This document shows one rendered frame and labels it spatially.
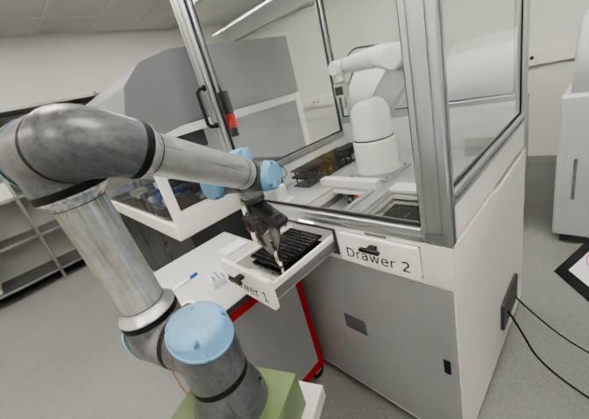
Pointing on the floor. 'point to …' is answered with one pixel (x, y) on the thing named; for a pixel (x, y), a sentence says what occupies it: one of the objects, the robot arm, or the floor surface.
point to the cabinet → (422, 323)
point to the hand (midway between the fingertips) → (275, 250)
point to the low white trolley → (250, 313)
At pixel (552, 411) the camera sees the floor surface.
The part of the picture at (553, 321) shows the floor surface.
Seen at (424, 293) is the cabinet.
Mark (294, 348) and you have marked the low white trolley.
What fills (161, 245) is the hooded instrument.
